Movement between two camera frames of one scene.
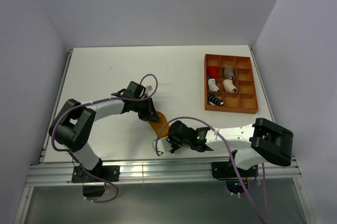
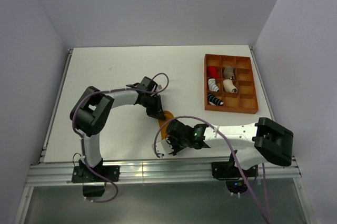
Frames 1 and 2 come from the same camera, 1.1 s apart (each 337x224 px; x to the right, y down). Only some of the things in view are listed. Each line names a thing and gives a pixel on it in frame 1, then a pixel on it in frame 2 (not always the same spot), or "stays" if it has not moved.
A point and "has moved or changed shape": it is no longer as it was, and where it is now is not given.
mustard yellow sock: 158,126 has moved or changed shape
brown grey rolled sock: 228,72 stays
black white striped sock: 214,100 stays
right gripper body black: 177,144 stays
